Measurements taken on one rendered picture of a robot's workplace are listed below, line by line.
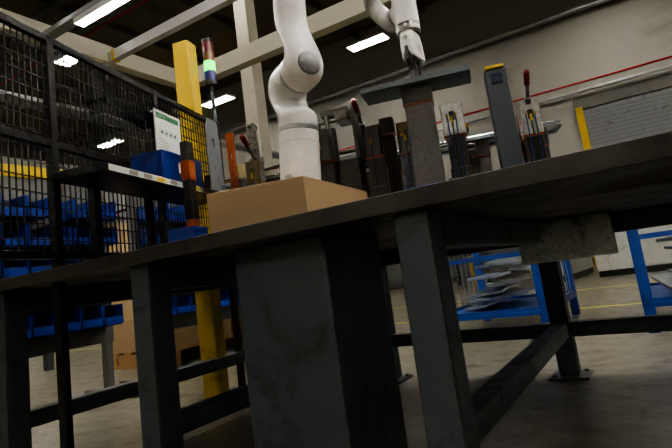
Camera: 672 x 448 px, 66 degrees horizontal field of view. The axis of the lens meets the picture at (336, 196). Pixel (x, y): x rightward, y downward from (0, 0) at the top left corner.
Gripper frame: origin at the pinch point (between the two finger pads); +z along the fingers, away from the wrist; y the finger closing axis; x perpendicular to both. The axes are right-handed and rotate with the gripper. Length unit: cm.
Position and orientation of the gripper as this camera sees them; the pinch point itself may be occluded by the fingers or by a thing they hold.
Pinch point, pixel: (416, 76)
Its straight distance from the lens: 185.0
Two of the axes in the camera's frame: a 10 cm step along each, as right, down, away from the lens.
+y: 5.2, 0.6, 8.5
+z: 1.4, 9.8, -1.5
